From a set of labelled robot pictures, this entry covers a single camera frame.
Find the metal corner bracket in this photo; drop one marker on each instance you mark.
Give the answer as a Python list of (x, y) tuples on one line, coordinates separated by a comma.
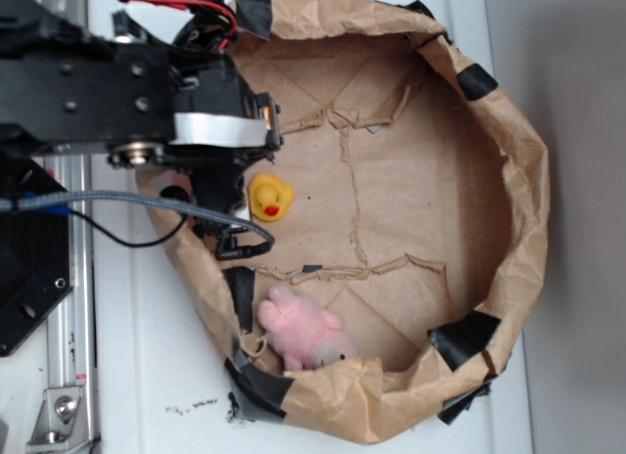
[(61, 425)]

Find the brown paper bag enclosure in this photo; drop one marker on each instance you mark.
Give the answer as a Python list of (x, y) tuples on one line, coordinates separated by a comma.
[(420, 216)]

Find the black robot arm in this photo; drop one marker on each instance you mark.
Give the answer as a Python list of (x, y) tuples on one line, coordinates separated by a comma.
[(139, 101)]

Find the pink plush bunny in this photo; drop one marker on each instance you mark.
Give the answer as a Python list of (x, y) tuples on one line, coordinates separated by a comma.
[(303, 332)]

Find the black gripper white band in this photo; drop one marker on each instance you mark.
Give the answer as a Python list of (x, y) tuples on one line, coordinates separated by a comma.
[(222, 129)]

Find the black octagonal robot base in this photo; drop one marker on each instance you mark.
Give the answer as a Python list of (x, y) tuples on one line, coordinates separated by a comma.
[(35, 251)]

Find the yellow rubber duck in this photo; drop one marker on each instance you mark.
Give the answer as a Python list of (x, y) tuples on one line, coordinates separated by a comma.
[(269, 197)]

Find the aluminium extrusion rail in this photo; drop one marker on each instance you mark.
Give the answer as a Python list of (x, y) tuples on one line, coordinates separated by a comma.
[(71, 337)]

